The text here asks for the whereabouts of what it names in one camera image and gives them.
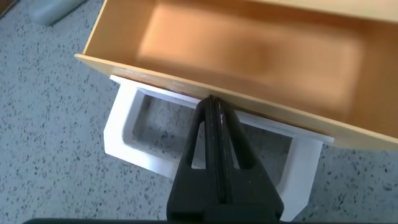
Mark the yellow drawer with white handle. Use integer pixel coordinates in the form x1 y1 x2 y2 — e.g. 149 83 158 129
74 0 398 222

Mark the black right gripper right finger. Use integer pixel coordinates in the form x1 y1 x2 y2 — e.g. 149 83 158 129
215 97 284 218

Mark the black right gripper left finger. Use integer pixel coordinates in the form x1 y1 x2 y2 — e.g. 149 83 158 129
167 95 219 218

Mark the grey handled white peeler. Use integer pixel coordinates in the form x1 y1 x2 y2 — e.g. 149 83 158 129
29 0 88 26

